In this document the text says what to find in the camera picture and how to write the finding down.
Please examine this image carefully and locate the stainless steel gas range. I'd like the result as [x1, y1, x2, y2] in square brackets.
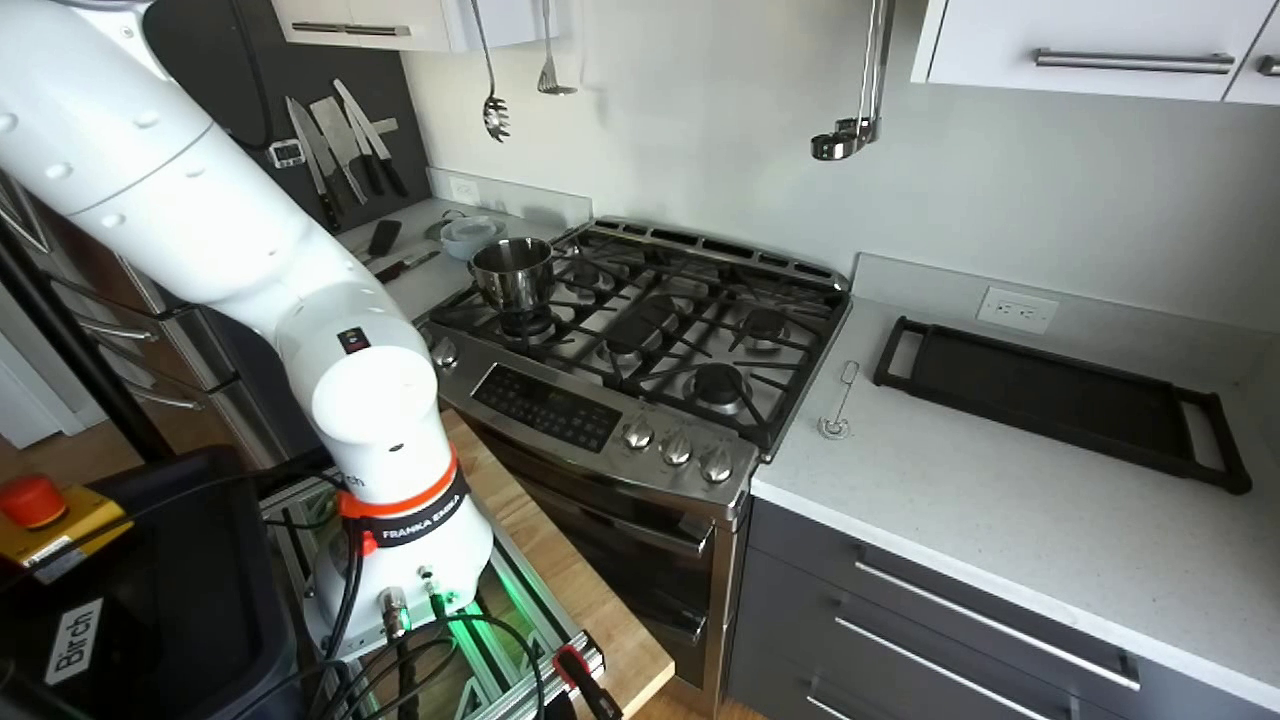
[422, 218, 855, 711]

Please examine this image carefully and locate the black oval burner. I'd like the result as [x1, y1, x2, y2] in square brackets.
[605, 293, 677, 351]

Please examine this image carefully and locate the black cast iron grate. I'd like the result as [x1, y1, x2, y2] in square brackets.
[431, 223, 677, 371]
[543, 243, 763, 411]
[656, 263, 851, 458]

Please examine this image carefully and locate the large round burner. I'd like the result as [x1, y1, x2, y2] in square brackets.
[691, 360, 750, 407]

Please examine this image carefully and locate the small round burner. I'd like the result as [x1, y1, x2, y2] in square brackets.
[737, 303, 794, 342]

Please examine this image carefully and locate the stainless steel pot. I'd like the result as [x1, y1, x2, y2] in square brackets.
[465, 237, 556, 323]

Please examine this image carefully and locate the small clear bowl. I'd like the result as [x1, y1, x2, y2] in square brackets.
[438, 211, 501, 263]

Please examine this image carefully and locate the wooden table top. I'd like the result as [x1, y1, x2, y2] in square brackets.
[438, 406, 679, 720]

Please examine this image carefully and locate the small black handheld device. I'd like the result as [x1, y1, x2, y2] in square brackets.
[364, 218, 406, 263]

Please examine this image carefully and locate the hanging steel ladle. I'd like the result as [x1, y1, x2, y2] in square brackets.
[837, 0, 897, 154]
[807, 0, 897, 163]
[851, 0, 897, 144]

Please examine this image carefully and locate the hanging small metal utensil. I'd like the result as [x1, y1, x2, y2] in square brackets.
[531, 0, 579, 100]

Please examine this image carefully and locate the steel kitchen knife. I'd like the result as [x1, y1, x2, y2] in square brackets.
[332, 76, 412, 200]
[313, 92, 375, 209]

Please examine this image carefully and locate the dark grey base cabinet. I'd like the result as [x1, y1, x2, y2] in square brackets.
[717, 497, 1280, 720]

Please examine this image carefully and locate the steel cleaver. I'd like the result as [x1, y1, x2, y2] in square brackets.
[282, 92, 338, 200]

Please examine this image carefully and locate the white upper cabinet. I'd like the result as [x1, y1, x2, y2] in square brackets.
[268, 0, 579, 56]

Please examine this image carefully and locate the black rectangular tray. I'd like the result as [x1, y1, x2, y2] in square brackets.
[874, 313, 1256, 497]

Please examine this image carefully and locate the black knife board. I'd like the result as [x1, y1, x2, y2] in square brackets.
[139, 0, 431, 232]

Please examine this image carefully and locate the black bin with label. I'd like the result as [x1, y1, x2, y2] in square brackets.
[0, 445, 313, 720]

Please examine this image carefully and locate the yellow button box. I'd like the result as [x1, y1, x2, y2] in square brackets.
[0, 476, 137, 574]

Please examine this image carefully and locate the red emergency stop button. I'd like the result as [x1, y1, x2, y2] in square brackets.
[0, 471, 73, 534]

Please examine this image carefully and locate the hanging wire-handled utensil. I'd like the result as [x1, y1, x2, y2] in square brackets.
[465, 0, 515, 149]

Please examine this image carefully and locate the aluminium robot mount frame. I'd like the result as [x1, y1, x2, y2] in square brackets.
[297, 476, 621, 720]

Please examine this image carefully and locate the red-handled clamp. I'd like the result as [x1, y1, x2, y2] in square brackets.
[549, 637, 628, 720]

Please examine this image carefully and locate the black base cable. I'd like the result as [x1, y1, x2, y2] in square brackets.
[313, 524, 417, 720]

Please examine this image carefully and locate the white cabinet with bar handles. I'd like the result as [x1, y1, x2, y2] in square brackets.
[914, 0, 1280, 112]

